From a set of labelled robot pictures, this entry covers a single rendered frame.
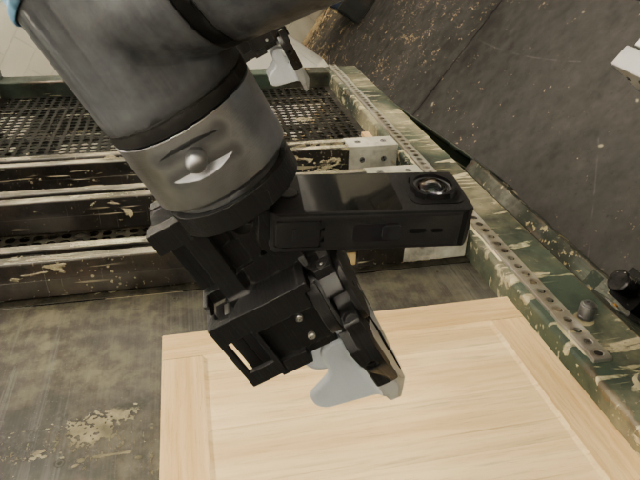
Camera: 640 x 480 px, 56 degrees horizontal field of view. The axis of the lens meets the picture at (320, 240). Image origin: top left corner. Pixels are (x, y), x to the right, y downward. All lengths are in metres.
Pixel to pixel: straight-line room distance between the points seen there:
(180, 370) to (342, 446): 0.25
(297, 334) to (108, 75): 0.17
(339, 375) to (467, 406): 0.47
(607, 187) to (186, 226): 2.07
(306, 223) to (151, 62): 0.11
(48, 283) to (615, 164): 1.87
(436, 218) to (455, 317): 0.67
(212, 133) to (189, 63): 0.03
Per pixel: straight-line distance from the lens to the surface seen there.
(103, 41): 0.26
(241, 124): 0.28
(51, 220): 1.30
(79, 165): 1.45
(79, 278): 1.08
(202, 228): 0.30
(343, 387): 0.40
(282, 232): 0.31
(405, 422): 0.81
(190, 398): 0.84
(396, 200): 0.33
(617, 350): 0.96
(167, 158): 0.28
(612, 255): 2.16
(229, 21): 0.24
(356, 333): 0.34
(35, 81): 2.23
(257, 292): 0.34
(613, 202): 2.26
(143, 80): 0.26
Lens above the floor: 1.63
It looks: 26 degrees down
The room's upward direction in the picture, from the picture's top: 62 degrees counter-clockwise
